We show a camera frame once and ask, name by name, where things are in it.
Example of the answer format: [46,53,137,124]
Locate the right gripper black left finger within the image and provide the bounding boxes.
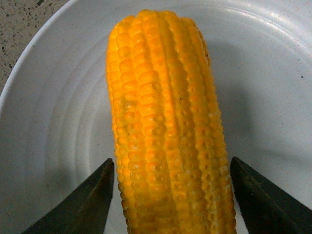
[24,158,115,234]

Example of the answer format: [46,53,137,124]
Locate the light blue plate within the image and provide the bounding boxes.
[0,0,312,234]

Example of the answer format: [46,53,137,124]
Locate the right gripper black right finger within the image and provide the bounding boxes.
[230,157,312,234]

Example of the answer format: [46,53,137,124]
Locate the yellow corn cob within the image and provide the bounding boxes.
[106,10,236,234]

